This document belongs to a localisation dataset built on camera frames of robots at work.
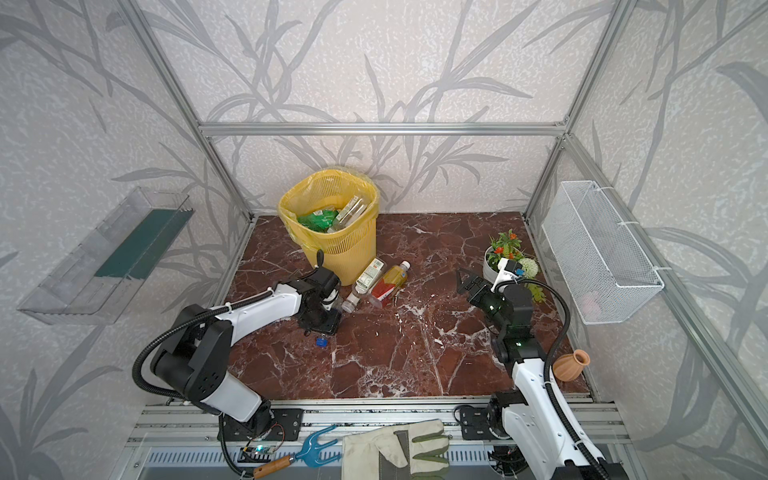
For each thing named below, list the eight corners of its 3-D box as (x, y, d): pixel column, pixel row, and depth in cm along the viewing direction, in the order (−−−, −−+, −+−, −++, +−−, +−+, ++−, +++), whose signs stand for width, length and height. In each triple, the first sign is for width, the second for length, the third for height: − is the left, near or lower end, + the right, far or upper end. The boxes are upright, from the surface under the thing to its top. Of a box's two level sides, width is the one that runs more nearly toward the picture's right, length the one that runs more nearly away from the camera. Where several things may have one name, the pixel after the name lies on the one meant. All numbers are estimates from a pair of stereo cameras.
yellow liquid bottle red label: (368, 301, 98) (366, 292, 93) (401, 265, 107) (401, 256, 102) (381, 310, 96) (380, 301, 91) (413, 273, 105) (414, 263, 100)
